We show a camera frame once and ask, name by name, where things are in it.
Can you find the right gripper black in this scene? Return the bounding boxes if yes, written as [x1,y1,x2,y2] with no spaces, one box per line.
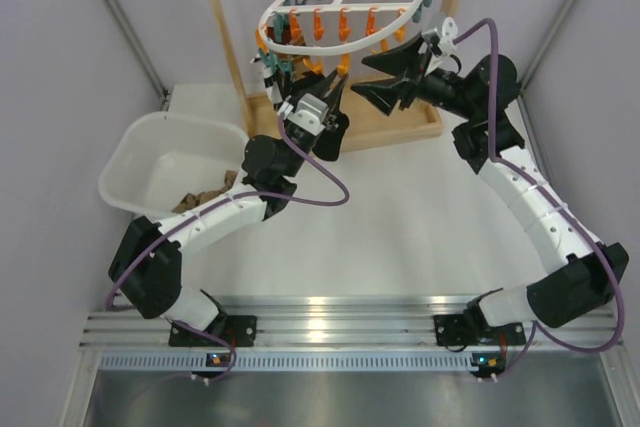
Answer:
[351,32,478,121]

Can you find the white round clip hanger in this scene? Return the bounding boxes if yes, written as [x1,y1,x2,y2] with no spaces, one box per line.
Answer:
[255,0,433,72]

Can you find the brown argyle sock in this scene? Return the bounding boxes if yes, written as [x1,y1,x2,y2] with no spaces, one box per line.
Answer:
[171,191,211,214]
[200,170,238,202]

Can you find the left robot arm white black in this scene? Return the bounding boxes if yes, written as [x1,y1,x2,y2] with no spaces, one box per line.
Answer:
[105,72,350,344]

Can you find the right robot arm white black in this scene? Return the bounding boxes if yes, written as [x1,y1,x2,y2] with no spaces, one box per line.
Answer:
[352,35,629,344]

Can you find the wooden hanger stand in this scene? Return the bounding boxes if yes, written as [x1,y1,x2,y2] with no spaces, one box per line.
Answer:
[192,0,475,153]

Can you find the brown sock clipped on hanger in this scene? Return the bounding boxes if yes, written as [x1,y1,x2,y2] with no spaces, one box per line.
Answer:
[267,25,310,80]

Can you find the black sock white stripes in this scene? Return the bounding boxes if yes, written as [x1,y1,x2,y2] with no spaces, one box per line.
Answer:
[279,71,350,163]

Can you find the black white striped sock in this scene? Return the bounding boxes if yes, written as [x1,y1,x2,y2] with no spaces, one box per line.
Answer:
[260,60,283,111]

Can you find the white plastic tub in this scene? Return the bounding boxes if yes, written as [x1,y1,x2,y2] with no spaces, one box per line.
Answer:
[98,112,248,219]

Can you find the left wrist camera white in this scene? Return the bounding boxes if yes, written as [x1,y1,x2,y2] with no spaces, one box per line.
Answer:
[277,94,328,136]

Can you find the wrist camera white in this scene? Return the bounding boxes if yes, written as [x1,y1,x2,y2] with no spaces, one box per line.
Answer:
[277,94,328,136]
[422,15,459,57]

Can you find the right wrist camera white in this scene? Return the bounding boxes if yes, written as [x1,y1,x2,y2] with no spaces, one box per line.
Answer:
[422,15,459,57]

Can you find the aluminium mounting rail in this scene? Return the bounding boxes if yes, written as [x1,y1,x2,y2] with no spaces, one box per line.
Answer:
[78,294,626,373]

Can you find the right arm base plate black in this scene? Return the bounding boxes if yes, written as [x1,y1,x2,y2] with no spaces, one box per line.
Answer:
[433,314,526,349]

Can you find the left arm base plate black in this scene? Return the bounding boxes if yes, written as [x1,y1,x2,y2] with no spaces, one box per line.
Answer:
[168,315,258,348]

